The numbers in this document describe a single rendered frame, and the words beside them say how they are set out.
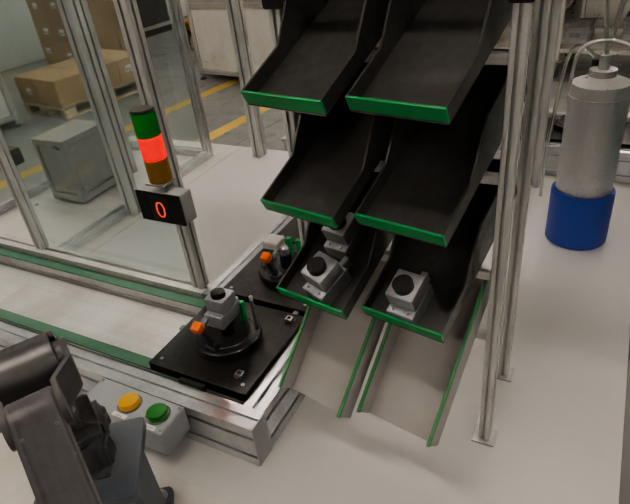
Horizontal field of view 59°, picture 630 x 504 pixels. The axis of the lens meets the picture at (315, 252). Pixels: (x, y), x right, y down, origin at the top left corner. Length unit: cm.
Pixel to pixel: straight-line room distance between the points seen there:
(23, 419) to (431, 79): 54
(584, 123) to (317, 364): 88
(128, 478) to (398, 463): 47
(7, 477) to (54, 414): 79
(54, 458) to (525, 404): 90
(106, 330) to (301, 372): 57
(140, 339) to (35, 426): 86
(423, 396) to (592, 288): 69
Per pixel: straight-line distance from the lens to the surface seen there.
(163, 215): 124
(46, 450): 51
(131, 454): 93
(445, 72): 70
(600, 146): 152
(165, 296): 141
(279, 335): 118
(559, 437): 116
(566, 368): 128
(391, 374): 97
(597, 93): 147
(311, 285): 86
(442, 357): 94
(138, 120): 117
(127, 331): 140
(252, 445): 106
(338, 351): 99
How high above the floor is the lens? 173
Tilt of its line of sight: 33 degrees down
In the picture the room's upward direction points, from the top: 7 degrees counter-clockwise
